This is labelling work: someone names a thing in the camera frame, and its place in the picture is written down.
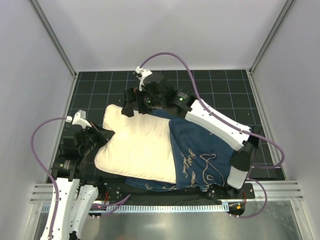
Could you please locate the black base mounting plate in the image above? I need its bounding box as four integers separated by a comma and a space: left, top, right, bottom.
80, 175, 255, 205

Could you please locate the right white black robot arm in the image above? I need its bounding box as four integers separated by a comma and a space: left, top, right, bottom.
121, 69, 262, 198

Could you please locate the aluminium front rail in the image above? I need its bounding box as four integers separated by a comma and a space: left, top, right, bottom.
29, 180, 304, 204

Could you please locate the aluminium corner post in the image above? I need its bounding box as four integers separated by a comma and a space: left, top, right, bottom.
28, 0, 77, 78
249, 0, 296, 75

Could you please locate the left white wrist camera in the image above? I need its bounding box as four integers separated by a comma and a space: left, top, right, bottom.
65, 110, 91, 129

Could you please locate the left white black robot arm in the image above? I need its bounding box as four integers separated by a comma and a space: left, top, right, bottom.
40, 122, 115, 240

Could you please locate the black grid mat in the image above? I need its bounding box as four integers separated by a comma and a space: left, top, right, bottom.
44, 69, 286, 185

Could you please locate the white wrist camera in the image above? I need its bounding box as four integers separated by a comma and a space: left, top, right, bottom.
133, 66, 153, 92
65, 110, 91, 129

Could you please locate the right aluminium corner post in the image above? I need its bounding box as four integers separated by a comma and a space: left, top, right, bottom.
249, 0, 296, 75

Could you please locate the slotted cable duct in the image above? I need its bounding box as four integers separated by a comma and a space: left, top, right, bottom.
41, 202, 230, 214

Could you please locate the dark blue embroidered pillowcase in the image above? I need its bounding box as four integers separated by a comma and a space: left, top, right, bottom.
125, 110, 234, 192

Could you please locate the left aluminium corner post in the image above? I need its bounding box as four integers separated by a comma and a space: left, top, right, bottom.
28, 0, 77, 78

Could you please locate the cream white pillow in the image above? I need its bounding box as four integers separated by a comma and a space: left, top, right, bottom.
94, 104, 176, 184

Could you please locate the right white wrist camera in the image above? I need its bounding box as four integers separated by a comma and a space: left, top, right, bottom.
133, 66, 153, 92

